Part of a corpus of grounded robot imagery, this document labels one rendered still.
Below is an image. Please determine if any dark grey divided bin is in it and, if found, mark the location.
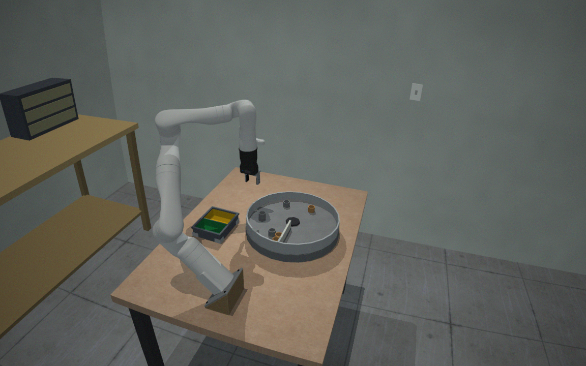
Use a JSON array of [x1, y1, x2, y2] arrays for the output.
[[191, 206, 239, 244]]

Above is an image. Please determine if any grey round turntable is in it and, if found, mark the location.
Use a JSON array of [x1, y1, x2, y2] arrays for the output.
[[246, 191, 340, 263]]

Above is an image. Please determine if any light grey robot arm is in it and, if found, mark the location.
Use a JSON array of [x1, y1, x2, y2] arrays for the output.
[[153, 100, 256, 295]]

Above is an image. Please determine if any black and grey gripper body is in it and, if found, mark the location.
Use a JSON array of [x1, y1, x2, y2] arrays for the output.
[[239, 138, 265, 175]]

